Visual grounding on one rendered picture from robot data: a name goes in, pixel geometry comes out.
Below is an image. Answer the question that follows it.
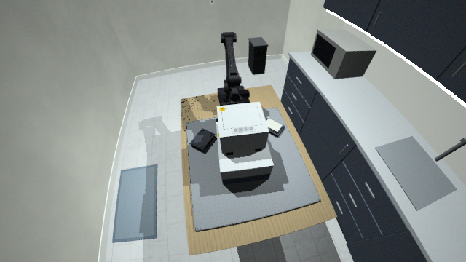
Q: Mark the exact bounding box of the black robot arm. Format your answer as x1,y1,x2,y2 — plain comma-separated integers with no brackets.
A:
221,32,250,102

